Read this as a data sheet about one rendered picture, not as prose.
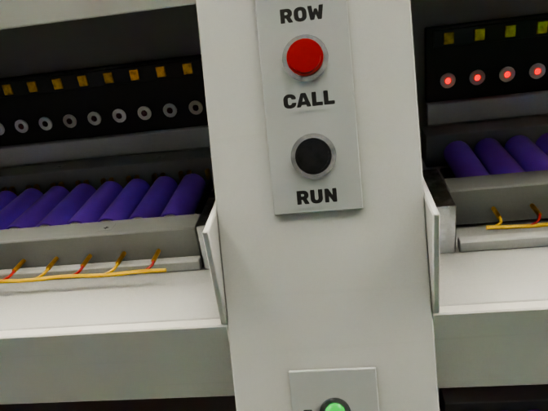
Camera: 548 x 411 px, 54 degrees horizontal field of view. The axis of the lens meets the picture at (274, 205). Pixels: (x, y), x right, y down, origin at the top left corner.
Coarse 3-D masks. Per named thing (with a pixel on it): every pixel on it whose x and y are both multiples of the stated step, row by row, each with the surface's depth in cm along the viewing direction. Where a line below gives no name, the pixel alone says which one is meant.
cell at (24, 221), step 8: (48, 192) 38; (56, 192) 38; (64, 192) 39; (40, 200) 37; (48, 200) 37; (56, 200) 38; (32, 208) 36; (40, 208) 36; (48, 208) 37; (24, 216) 35; (32, 216) 35; (40, 216) 36; (16, 224) 34; (24, 224) 34; (32, 224) 35
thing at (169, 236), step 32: (64, 224) 32; (96, 224) 31; (128, 224) 31; (160, 224) 30; (192, 224) 30; (0, 256) 31; (32, 256) 31; (64, 256) 31; (96, 256) 31; (128, 256) 31; (160, 256) 30
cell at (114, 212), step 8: (128, 184) 38; (136, 184) 38; (144, 184) 38; (120, 192) 37; (128, 192) 36; (136, 192) 37; (144, 192) 38; (120, 200) 35; (128, 200) 36; (136, 200) 36; (112, 208) 34; (120, 208) 34; (128, 208) 35; (104, 216) 33; (112, 216) 33; (120, 216) 34; (128, 216) 34
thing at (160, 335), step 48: (48, 144) 43; (96, 144) 42; (144, 144) 42; (192, 144) 42; (0, 288) 31; (48, 288) 30; (96, 288) 30; (144, 288) 29; (192, 288) 28; (0, 336) 27; (48, 336) 26; (96, 336) 26; (144, 336) 26; (192, 336) 26; (0, 384) 28; (48, 384) 28; (96, 384) 27; (144, 384) 27; (192, 384) 27
